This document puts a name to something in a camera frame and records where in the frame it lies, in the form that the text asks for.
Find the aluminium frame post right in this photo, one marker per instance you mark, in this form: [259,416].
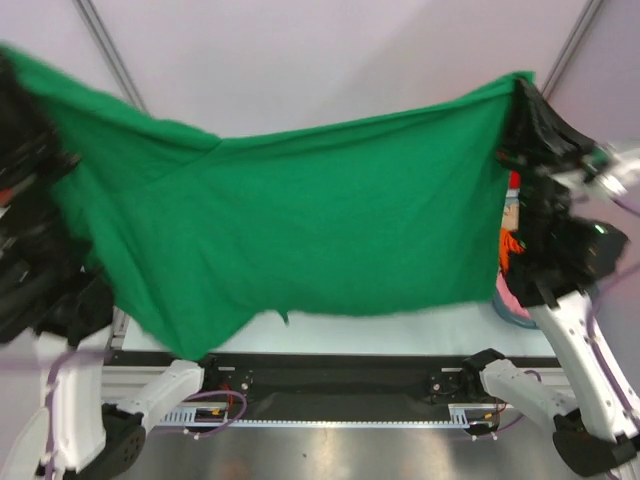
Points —
[571,46]

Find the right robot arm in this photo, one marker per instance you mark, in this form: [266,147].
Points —
[595,429]

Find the pink t-shirt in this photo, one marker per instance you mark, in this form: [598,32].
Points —
[510,295]

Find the orange t-shirt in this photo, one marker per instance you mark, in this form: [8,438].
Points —
[509,244]

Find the aluminium frame post left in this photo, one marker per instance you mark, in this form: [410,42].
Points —
[89,13]

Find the green t-shirt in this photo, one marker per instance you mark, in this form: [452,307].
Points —
[197,234]

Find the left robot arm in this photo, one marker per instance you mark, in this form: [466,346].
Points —
[68,309]

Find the folded red t-shirt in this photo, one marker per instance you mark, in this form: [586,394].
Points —
[514,180]

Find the aluminium frame post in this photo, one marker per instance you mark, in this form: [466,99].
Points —
[89,13]
[571,46]

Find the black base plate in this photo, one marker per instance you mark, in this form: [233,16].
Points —
[274,382]

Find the blue plastic laundry basket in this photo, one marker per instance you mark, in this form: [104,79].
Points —
[526,324]

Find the white slotted cable duct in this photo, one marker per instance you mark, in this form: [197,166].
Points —
[452,416]

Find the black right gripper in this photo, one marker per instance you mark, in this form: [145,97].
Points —
[544,142]

